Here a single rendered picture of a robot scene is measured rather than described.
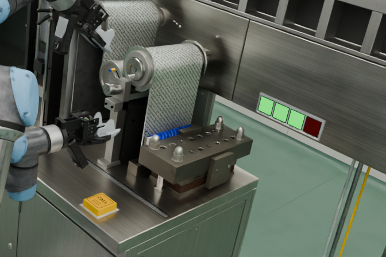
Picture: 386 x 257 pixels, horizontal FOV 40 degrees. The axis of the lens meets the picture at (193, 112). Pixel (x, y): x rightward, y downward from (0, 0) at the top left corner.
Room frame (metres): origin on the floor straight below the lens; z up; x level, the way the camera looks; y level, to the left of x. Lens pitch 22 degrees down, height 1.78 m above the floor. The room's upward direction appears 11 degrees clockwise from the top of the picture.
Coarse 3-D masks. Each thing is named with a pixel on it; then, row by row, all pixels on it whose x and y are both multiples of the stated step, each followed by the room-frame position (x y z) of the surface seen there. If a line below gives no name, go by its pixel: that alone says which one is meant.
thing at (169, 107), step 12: (180, 84) 1.67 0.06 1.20; (192, 84) 1.72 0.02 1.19; (156, 96) 1.59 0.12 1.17; (168, 96) 1.63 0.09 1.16; (180, 96) 1.68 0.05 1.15; (192, 96) 1.73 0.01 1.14; (156, 108) 1.59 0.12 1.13; (168, 108) 1.64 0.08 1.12; (180, 108) 1.69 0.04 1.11; (192, 108) 1.74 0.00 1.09; (156, 120) 1.60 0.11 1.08; (168, 120) 1.65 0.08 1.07; (180, 120) 1.70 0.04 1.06; (144, 132) 1.56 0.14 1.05; (156, 132) 1.61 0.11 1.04
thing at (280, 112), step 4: (276, 104) 1.64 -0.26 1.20; (280, 104) 1.63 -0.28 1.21; (276, 108) 1.64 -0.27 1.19; (280, 108) 1.63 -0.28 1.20; (284, 108) 1.62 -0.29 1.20; (288, 108) 1.61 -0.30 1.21; (276, 112) 1.63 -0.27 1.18; (280, 112) 1.63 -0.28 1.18; (284, 112) 1.62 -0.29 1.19; (276, 116) 1.63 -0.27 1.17; (280, 116) 1.62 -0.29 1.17; (284, 116) 1.61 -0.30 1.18; (284, 120) 1.61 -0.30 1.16
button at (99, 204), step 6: (84, 198) 1.31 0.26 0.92; (90, 198) 1.31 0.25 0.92; (96, 198) 1.32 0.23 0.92; (102, 198) 1.33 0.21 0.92; (108, 198) 1.33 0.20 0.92; (84, 204) 1.30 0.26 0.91; (90, 204) 1.29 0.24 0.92; (96, 204) 1.29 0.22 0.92; (102, 204) 1.30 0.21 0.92; (108, 204) 1.30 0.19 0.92; (114, 204) 1.31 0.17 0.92; (90, 210) 1.28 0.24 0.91; (96, 210) 1.27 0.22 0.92; (102, 210) 1.28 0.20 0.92; (108, 210) 1.29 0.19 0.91
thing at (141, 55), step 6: (132, 54) 1.60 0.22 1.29; (138, 54) 1.59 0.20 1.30; (144, 54) 1.58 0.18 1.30; (126, 60) 1.62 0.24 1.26; (144, 60) 1.57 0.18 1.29; (144, 66) 1.57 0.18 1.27; (126, 72) 1.61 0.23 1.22; (150, 72) 1.56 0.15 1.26; (144, 78) 1.56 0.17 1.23; (132, 84) 1.59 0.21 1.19; (138, 84) 1.57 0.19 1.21; (144, 84) 1.56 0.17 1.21
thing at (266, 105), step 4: (264, 100) 1.67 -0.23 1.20; (268, 100) 1.66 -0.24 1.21; (260, 104) 1.67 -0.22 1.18; (264, 104) 1.67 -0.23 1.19; (268, 104) 1.66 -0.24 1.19; (272, 104) 1.65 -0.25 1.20; (260, 108) 1.67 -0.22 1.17; (264, 108) 1.66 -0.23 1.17; (268, 108) 1.65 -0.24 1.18; (264, 112) 1.66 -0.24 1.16; (268, 112) 1.65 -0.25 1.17
